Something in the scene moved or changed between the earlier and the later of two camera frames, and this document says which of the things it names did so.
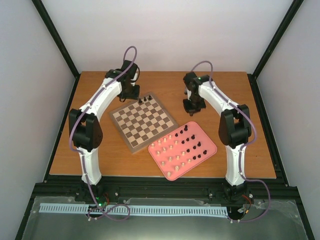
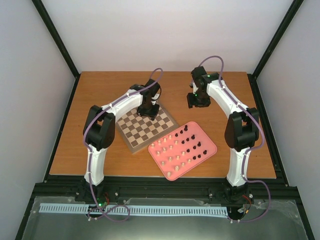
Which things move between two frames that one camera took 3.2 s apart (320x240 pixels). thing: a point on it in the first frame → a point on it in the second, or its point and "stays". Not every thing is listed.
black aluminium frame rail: [270, 189] stays
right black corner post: [252, 77] stays
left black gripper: [134, 96] → [153, 115]
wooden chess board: [142, 121] stays
